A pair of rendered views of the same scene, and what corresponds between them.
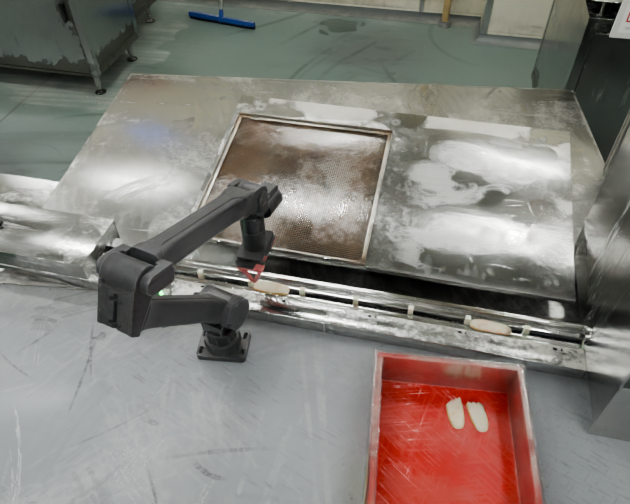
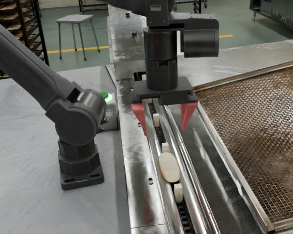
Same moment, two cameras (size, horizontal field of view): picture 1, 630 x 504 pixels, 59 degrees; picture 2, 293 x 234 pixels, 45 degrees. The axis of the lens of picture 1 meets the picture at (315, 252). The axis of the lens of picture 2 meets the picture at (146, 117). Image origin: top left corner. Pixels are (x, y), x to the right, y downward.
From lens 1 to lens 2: 1.09 m
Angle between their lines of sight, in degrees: 58
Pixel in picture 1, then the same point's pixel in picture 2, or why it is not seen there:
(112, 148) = (268, 51)
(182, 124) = not seen: outside the picture
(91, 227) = not seen: hidden behind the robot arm
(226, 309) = (55, 101)
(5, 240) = (122, 40)
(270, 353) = (80, 206)
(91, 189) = (216, 60)
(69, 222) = not seen: hidden behind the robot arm
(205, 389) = (23, 176)
